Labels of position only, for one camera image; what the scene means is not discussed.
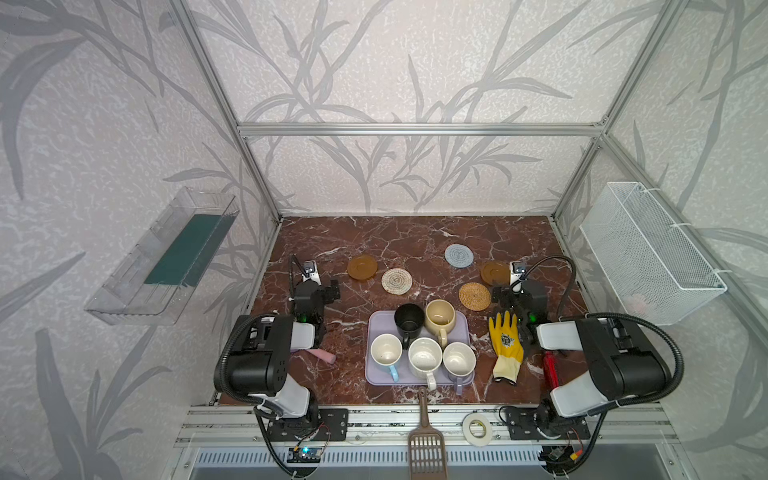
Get white mug lavender handle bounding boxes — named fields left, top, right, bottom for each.
left=443, top=342, right=476, bottom=396

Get white tape roll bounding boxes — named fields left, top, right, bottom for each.
left=462, top=413, right=493, bottom=447

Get white woven coaster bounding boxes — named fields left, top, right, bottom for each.
left=381, top=268, right=413, bottom=295

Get right electronics board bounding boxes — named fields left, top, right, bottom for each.
left=539, top=445, right=583, bottom=465

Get left electronics board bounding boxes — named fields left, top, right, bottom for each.
left=286, top=446, right=324, bottom=464

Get beige mug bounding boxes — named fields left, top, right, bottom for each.
left=425, top=299, right=456, bottom=349

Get tan wicker coaster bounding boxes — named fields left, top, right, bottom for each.
left=458, top=282, right=492, bottom=312

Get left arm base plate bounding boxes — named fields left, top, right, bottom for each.
left=267, top=408, right=349, bottom=442

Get pink cylinder piece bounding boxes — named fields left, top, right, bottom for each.
left=307, top=349, right=336, bottom=365

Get black mug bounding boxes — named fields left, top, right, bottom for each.
left=394, top=303, right=425, bottom=350

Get white mug cream handle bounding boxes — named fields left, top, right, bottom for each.
left=408, top=337, right=443, bottom=391

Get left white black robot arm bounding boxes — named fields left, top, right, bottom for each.
left=214, top=279, right=341, bottom=429

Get yellow work glove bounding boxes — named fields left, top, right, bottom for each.
left=488, top=310, right=524, bottom=385

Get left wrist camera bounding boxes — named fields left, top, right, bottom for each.
left=302, top=260, right=321, bottom=285

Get brown slotted scoop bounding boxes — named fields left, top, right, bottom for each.
left=408, top=391, right=448, bottom=480

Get clear plastic wall bin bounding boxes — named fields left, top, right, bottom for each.
left=85, top=187, right=240, bottom=326

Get amber brown coaster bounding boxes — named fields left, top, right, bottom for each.
left=347, top=254, right=378, bottom=281

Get red black tool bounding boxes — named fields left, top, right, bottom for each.
left=543, top=350, right=560, bottom=390

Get white wire basket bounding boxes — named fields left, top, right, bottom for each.
left=580, top=182, right=728, bottom=326

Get white mug blue handle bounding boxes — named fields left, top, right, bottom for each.
left=370, top=333, right=402, bottom=383

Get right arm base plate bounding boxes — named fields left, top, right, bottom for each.
left=498, top=404, right=591, bottom=441

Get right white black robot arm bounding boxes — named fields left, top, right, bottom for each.
left=488, top=280, right=685, bottom=420

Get grey round coaster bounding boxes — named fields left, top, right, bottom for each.
left=444, top=243, right=474, bottom=269

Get lavender plastic tray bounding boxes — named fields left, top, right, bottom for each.
left=365, top=310, right=475, bottom=387

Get electronics board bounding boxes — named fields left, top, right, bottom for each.
left=539, top=445, right=583, bottom=465
left=286, top=446, right=324, bottom=464

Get dark brown coaster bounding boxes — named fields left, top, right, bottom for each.
left=481, top=261, right=510, bottom=286

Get green flat sheet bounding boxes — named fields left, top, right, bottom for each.
left=144, top=214, right=236, bottom=287

